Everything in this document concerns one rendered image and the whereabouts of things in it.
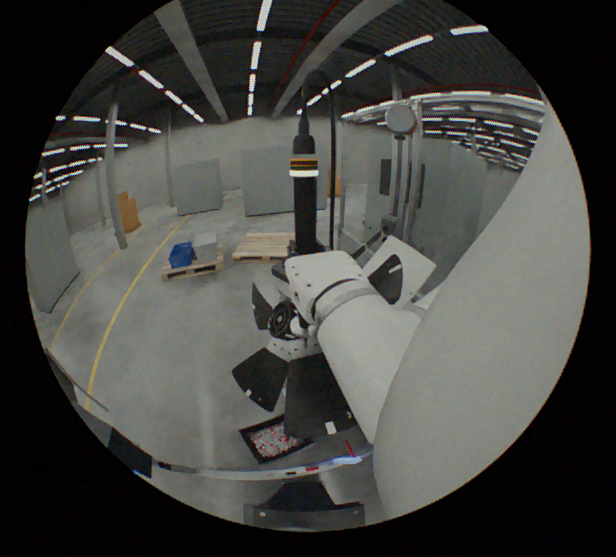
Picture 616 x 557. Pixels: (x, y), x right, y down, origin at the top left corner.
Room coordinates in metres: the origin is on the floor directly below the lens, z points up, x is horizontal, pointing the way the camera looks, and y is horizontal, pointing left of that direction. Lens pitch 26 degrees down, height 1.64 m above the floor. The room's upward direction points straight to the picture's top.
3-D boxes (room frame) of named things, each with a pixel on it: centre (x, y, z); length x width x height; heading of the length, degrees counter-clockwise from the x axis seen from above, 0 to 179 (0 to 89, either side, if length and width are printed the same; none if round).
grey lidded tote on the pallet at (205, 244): (2.81, 1.77, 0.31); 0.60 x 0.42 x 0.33; 24
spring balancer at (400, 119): (0.88, -0.44, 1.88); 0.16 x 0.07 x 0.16; 52
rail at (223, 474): (-0.06, 0.00, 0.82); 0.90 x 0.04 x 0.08; 107
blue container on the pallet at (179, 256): (2.60, 2.23, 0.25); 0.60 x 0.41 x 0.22; 24
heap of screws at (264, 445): (0.08, 0.12, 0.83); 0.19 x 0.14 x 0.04; 123
